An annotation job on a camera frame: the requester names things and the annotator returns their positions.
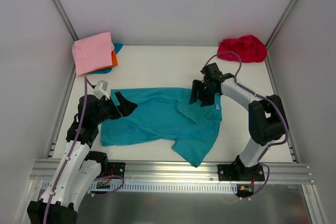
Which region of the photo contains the teal t shirt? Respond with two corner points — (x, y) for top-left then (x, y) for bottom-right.
(89, 43), (123, 74)
(100, 88), (222, 167)

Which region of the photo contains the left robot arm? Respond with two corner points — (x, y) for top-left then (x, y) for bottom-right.
(27, 92), (138, 223)

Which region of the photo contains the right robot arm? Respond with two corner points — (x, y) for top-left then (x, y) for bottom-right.
(189, 63), (288, 181)

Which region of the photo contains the folded orange t shirt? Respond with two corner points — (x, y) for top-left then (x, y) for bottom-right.
(92, 50), (118, 73)

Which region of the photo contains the crumpled red t shirt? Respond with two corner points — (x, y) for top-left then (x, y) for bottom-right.
(217, 35), (268, 63)

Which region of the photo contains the folded pink t shirt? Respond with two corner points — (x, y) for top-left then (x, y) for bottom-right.
(72, 32), (114, 76)

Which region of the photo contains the folded teal t shirt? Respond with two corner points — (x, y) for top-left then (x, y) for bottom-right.
(89, 43), (123, 74)

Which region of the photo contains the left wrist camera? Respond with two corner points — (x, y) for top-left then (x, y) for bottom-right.
(93, 80), (110, 100)

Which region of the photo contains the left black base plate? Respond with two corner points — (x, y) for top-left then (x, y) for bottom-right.
(108, 162), (125, 178)

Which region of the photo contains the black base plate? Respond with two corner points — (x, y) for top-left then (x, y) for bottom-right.
(108, 162), (125, 178)
(217, 164), (265, 182)

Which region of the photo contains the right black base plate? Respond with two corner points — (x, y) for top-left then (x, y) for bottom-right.
(217, 164), (265, 182)

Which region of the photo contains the white slotted cable duct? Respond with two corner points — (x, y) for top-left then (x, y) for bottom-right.
(41, 181), (239, 194)

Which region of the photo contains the aluminium mounting rail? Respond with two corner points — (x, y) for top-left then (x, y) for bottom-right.
(30, 159), (315, 184)

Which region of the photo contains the left aluminium frame post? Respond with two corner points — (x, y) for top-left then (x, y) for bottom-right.
(51, 0), (78, 41)

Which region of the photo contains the aluminium frame post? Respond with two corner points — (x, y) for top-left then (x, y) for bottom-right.
(51, 0), (78, 41)
(265, 0), (316, 47)

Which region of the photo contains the right aluminium frame post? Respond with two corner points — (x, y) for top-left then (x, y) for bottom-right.
(265, 0), (316, 47)

